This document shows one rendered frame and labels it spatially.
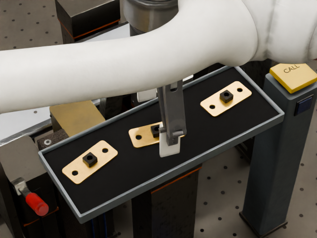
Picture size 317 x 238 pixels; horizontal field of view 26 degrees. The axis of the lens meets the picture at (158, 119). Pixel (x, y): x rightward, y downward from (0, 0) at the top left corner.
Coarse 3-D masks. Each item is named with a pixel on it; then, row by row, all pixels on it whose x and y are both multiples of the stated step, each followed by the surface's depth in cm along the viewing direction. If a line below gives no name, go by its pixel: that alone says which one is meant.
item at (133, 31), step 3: (129, 24) 89; (129, 27) 90; (132, 27) 88; (132, 30) 88; (135, 30) 88; (138, 30) 87; (132, 33) 89; (135, 33) 88; (138, 33) 87; (141, 33) 87; (144, 33) 87
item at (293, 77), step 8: (280, 64) 117; (288, 64) 117; (296, 64) 117; (304, 64) 117; (272, 72) 116; (280, 72) 116; (288, 72) 116; (296, 72) 116; (304, 72) 116; (312, 72) 116; (280, 80) 115; (288, 80) 115; (296, 80) 115; (304, 80) 115; (312, 80) 115; (288, 88) 114; (296, 88) 114
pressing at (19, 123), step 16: (112, 32) 146; (128, 32) 146; (16, 112) 131; (32, 112) 131; (48, 112) 131; (0, 128) 129; (16, 128) 129; (32, 128) 128; (48, 128) 129; (0, 144) 126
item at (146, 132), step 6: (144, 126) 108; (150, 126) 108; (156, 126) 107; (132, 132) 107; (138, 132) 107; (144, 132) 107; (150, 132) 107; (156, 132) 106; (132, 138) 106; (144, 138) 106; (150, 138) 106; (156, 138) 106; (138, 144) 105; (144, 144) 105; (150, 144) 106
